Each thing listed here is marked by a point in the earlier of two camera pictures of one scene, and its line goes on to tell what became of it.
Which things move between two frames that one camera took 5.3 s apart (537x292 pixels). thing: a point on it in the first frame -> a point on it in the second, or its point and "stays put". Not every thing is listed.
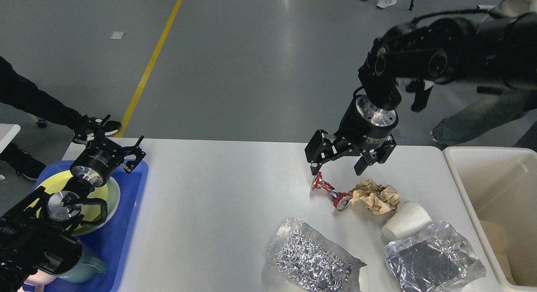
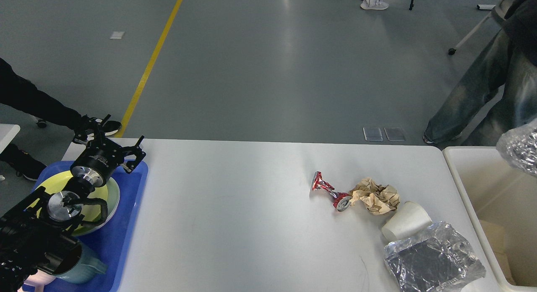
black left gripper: [96, 161] stays put
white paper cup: [410, 219] stays put
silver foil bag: [301, 254] -> [518, 146]
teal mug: [89, 263] stays put
